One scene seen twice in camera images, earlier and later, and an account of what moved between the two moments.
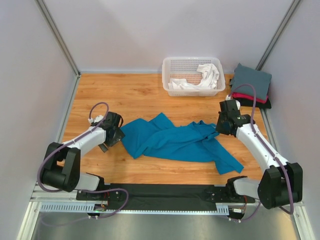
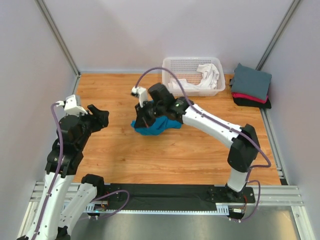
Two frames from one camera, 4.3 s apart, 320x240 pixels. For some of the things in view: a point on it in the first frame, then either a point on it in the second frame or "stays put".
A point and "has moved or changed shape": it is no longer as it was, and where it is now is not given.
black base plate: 128,197 stays put
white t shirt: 210,75 stays put
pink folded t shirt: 249,96 stays put
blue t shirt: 159,138 has moved or changed shape
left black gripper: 118,136 -> 100,118
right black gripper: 218,128 -> 142,120
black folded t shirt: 267,105 stays put
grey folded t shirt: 261,80 stays put
